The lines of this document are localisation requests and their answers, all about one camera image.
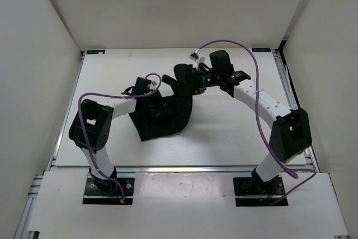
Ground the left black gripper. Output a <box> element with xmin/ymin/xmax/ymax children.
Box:
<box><xmin>143</xmin><ymin>90</ymin><xmax>175</xmax><ymax>116</ymax></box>

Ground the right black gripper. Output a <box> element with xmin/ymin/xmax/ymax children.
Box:
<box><xmin>180</xmin><ymin>68</ymin><xmax>221</xmax><ymax>96</ymax></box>

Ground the black pleated skirt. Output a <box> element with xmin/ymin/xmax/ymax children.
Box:
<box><xmin>130</xmin><ymin>64</ymin><xmax>194</xmax><ymax>142</ymax></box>

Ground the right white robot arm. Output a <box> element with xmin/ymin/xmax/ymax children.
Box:
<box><xmin>190</xmin><ymin>50</ymin><xmax>312</xmax><ymax>194</ymax></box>

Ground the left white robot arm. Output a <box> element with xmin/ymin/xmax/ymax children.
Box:
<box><xmin>69</xmin><ymin>73</ymin><xmax>162</xmax><ymax>197</ymax></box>

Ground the left blue corner label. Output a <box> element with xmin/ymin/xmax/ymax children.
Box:
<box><xmin>86</xmin><ymin>50</ymin><xmax>105</xmax><ymax>55</ymax></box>

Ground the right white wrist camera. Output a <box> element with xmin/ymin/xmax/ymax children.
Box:
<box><xmin>189</xmin><ymin>49</ymin><xmax>205</xmax><ymax>69</ymax></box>

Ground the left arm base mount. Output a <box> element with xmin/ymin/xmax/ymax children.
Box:
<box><xmin>82</xmin><ymin>174</ymin><xmax>135</xmax><ymax>205</ymax></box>

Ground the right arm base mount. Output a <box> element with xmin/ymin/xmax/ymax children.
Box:
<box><xmin>233</xmin><ymin>175</ymin><xmax>289</xmax><ymax>207</ymax></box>

